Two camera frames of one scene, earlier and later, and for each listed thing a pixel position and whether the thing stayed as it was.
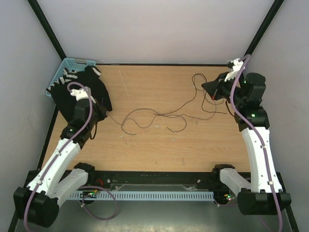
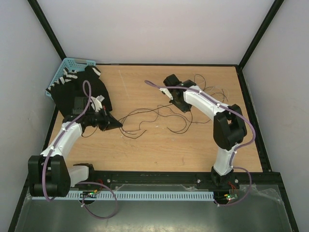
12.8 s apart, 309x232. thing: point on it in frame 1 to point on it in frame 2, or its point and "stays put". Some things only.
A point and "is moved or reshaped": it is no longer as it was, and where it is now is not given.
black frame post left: x=47 y=29 stays put
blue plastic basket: x=72 y=64 stays put
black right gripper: x=214 y=88 to x=186 y=108
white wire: x=122 y=81 is moved or reshaped
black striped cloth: x=90 y=76 stays put
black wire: x=166 y=112 to x=146 y=109
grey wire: x=203 y=99 is moved or reshaped
